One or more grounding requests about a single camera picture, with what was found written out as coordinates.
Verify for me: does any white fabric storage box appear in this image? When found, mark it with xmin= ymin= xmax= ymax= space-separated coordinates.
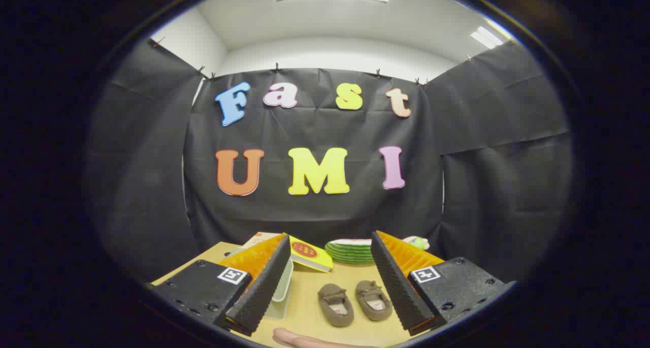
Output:
xmin=227 ymin=245 xmax=294 ymax=321

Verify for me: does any small ceiling light panel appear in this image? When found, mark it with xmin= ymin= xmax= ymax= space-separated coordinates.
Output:
xmin=470 ymin=25 xmax=504 ymax=50

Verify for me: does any brown felt shoe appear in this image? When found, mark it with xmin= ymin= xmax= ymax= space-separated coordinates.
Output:
xmin=318 ymin=283 xmax=354 ymax=327
xmin=355 ymin=280 xmax=393 ymax=322

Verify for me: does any beige book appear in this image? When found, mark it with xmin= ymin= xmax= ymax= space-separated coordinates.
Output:
xmin=243 ymin=232 xmax=282 ymax=249

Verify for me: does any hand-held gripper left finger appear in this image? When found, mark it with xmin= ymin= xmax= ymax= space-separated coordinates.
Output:
xmin=151 ymin=233 xmax=293 ymax=337

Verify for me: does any watermelon slice plush toy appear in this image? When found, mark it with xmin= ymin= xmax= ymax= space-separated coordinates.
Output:
xmin=325 ymin=238 xmax=376 ymax=265

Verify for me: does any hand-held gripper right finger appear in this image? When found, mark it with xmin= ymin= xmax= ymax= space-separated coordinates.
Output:
xmin=371 ymin=230 xmax=517 ymax=337

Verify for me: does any black backdrop cloth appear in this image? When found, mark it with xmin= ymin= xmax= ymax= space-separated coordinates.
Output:
xmin=84 ymin=37 xmax=574 ymax=282

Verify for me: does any yellow book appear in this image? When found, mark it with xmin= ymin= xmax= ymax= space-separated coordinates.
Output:
xmin=288 ymin=235 xmax=334 ymax=273

